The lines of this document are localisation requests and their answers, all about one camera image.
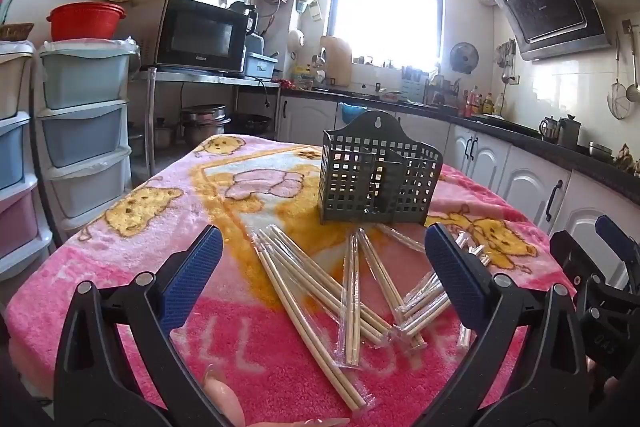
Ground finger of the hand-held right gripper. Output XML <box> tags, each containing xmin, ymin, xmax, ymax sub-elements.
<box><xmin>549</xmin><ymin>230</ymin><xmax>608</xmax><ymax>303</ymax></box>
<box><xmin>595</xmin><ymin>214</ymin><xmax>640</xmax><ymax>293</ymax></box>

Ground pastel plastic drawer tower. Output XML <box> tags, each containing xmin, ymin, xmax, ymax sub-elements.
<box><xmin>0</xmin><ymin>41</ymin><xmax>53</xmax><ymax>280</ymax></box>

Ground light blue plastic crate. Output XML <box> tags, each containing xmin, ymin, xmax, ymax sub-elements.
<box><xmin>243</xmin><ymin>52</ymin><xmax>281</xmax><ymax>78</ymax></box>

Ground small lidded steel pot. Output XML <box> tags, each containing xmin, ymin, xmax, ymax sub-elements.
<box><xmin>152</xmin><ymin>117</ymin><xmax>176</xmax><ymax>148</ymax></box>

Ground pink printed bear blanket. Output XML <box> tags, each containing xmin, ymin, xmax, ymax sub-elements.
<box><xmin>5</xmin><ymin>134</ymin><xmax>576</xmax><ymax>427</ymax></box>

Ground blue plastic drawer tower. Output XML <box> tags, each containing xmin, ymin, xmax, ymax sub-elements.
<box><xmin>37</xmin><ymin>38</ymin><xmax>138</xmax><ymax>233</ymax></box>

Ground row of condiment bottles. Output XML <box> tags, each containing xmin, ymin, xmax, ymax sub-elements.
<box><xmin>460</xmin><ymin>87</ymin><xmax>506</xmax><ymax>118</ymax></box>

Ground black kitchen countertop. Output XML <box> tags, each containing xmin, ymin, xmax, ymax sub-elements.
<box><xmin>280</xmin><ymin>87</ymin><xmax>640</xmax><ymax>190</ymax></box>

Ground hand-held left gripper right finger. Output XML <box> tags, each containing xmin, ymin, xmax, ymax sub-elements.
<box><xmin>424</xmin><ymin>223</ymin><xmax>593</xmax><ymax>427</ymax></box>

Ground person's right hand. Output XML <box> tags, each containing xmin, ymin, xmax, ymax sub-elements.
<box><xmin>585</xmin><ymin>354</ymin><xmax>623</xmax><ymax>400</ymax></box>

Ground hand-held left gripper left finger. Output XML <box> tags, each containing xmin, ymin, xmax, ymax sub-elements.
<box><xmin>52</xmin><ymin>224</ymin><xmax>224</xmax><ymax>427</ymax></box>

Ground stacked steel pots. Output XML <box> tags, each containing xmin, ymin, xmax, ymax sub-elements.
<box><xmin>180</xmin><ymin>104</ymin><xmax>232</xmax><ymax>148</ymax></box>

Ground beige cutting board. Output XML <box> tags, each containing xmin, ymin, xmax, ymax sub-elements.
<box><xmin>320</xmin><ymin>35</ymin><xmax>353</xmax><ymax>88</ymax></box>

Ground kitchen window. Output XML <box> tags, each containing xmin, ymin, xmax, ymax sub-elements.
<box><xmin>325</xmin><ymin>0</ymin><xmax>445</xmax><ymax>70</ymax></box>

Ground metal shelf table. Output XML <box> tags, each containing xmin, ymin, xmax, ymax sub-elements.
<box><xmin>131</xmin><ymin>67</ymin><xmax>282</xmax><ymax>178</ymax></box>

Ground black wok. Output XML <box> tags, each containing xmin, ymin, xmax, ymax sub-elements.
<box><xmin>232</xmin><ymin>113</ymin><xmax>273</xmax><ymax>135</ymax></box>

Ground hanging wire strainer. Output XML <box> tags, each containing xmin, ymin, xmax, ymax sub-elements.
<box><xmin>607</xmin><ymin>32</ymin><xmax>630</xmax><ymax>120</ymax></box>

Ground steel lidded jug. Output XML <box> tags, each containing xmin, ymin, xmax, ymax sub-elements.
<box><xmin>557</xmin><ymin>114</ymin><xmax>582</xmax><ymax>148</ymax></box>

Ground black wire rack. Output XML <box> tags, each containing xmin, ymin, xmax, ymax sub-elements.
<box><xmin>425</xmin><ymin>77</ymin><xmax>461</xmax><ymax>108</ymax></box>

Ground red plastic basin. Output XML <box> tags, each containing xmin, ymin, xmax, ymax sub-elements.
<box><xmin>47</xmin><ymin>2</ymin><xmax>127</xmax><ymax>42</ymax></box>

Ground grey plastic utensil holder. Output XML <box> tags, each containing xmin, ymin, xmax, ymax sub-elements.
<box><xmin>319</xmin><ymin>109</ymin><xmax>444</xmax><ymax>228</ymax></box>

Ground bunch of bamboo chopsticks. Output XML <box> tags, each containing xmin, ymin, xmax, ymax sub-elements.
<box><xmin>248</xmin><ymin>222</ymin><xmax>493</xmax><ymax>413</ymax></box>

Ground wicker basket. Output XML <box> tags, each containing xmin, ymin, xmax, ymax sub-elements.
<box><xmin>0</xmin><ymin>23</ymin><xmax>35</xmax><ymax>42</ymax></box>

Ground knife block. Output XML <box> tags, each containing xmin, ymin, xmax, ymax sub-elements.
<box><xmin>401</xmin><ymin>66</ymin><xmax>430</xmax><ymax>104</ymax></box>

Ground small wall fan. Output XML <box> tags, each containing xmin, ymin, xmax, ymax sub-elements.
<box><xmin>449</xmin><ymin>42</ymin><xmax>480</xmax><ymax>75</ymax></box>

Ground black power cord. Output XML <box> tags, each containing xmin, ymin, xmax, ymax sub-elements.
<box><xmin>247</xmin><ymin>76</ymin><xmax>273</xmax><ymax>108</ymax></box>

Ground hanging kitchen tools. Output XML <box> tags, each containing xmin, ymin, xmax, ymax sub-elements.
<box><xmin>495</xmin><ymin>39</ymin><xmax>518</xmax><ymax>85</ymax></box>

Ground hanging steel ladle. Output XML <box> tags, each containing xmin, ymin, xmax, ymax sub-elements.
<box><xmin>625</xmin><ymin>23</ymin><xmax>640</xmax><ymax>102</ymax></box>

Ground ginger roots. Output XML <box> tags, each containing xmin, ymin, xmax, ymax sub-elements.
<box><xmin>615</xmin><ymin>144</ymin><xmax>640</xmax><ymax>172</ymax></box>

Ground person's left hand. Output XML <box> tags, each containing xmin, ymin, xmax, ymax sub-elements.
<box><xmin>201</xmin><ymin>364</ymin><xmax>352</xmax><ymax>427</ymax></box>

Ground blue hanging plastic basket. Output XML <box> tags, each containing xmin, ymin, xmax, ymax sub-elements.
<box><xmin>337</xmin><ymin>103</ymin><xmax>368</xmax><ymax>122</ymax></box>

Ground black microwave oven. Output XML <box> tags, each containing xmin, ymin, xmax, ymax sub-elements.
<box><xmin>152</xmin><ymin>0</ymin><xmax>249</xmax><ymax>75</ymax></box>

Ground white kitchen base cabinets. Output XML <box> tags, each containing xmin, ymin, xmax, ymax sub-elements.
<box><xmin>277</xmin><ymin>94</ymin><xmax>640</xmax><ymax>258</ymax></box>

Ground black electric kettle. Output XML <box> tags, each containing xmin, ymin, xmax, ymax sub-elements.
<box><xmin>229</xmin><ymin>1</ymin><xmax>258</xmax><ymax>35</ymax></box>

